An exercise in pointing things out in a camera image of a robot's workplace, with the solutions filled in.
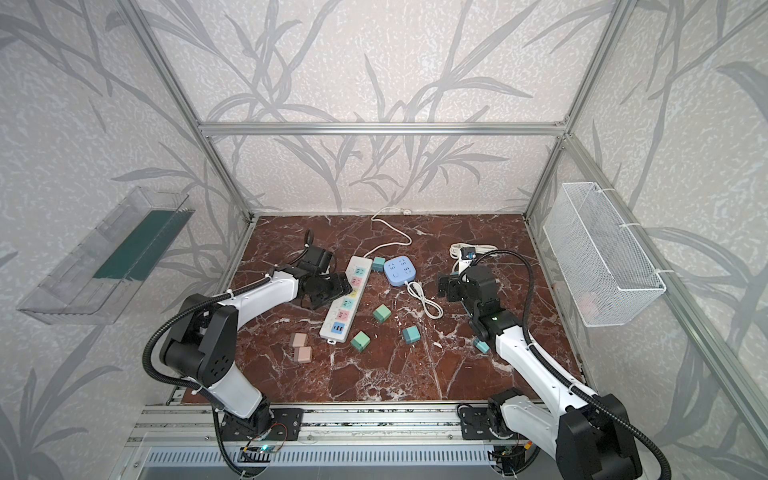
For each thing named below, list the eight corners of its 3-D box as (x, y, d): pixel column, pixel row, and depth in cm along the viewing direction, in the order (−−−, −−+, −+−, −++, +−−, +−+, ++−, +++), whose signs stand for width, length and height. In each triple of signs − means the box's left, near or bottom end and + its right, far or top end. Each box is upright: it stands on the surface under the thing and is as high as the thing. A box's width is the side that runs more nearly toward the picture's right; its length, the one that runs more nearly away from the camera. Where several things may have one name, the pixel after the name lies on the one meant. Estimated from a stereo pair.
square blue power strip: (392, 289, 101) (391, 284, 99) (381, 267, 107) (381, 262, 105) (418, 278, 104) (419, 273, 101) (407, 257, 110) (407, 252, 107)
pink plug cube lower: (296, 364, 85) (293, 362, 83) (296, 350, 88) (294, 347, 86) (311, 361, 86) (309, 359, 84) (311, 347, 88) (309, 344, 87)
